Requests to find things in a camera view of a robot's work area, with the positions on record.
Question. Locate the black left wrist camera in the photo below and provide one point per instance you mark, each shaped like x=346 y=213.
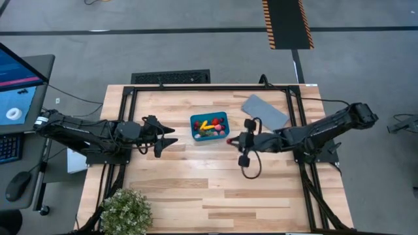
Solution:
x=127 y=131

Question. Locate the teal plastic container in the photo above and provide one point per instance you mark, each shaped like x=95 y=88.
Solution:
x=209 y=139

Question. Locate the computer monitor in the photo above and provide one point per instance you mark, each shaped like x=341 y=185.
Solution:
x=19 y=68

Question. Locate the large red toy strawberry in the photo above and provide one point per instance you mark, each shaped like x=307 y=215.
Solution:
x=215 y=121

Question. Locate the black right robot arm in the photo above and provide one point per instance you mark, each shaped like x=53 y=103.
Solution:
x=326 y=124

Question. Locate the grey desk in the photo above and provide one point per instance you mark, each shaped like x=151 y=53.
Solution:
x=45 y=62

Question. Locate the pink toy peach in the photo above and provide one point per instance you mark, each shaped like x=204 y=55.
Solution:
x=222 y=132
x=218 y=127

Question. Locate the grey folded cloth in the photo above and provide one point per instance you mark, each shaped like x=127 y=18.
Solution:
x=266 y=112

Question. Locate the black aluminium table frame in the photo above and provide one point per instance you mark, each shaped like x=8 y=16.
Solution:
x=212 y=88

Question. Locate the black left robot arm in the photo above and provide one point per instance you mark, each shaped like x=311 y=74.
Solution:
x=81 y=130

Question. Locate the black keyboard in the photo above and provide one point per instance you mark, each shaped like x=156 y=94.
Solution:
x=9 y=147

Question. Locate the black chair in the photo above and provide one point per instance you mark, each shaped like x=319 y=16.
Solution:
x=9 y=223

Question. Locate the white tape roll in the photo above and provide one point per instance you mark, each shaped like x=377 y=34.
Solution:
x=9 y=114

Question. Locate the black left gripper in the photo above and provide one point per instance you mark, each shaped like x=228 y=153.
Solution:
x=149 y=134

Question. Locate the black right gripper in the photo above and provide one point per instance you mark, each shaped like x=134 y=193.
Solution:
x=249 y=142

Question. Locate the green potted plant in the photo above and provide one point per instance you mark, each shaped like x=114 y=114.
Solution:
x=125 y=212

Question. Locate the black orange striped floor mat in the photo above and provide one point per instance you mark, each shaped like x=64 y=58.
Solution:
x=287 y=23

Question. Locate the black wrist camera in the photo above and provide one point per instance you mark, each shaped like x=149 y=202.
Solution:
x=264 y=142
x=127 y=131

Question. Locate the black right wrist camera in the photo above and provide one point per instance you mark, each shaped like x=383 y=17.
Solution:
x=264 y=142

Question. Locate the white box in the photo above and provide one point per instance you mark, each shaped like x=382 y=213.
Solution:
x=76 y=161

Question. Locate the yellow toy banana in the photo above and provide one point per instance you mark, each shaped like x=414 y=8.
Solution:
x=209 y=127
x=203 y=124

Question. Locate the black computer mouse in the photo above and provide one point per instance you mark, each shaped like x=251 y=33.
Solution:
x=18 y=186

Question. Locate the black perforated floor panel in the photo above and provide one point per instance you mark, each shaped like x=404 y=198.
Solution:
x=170 y=77

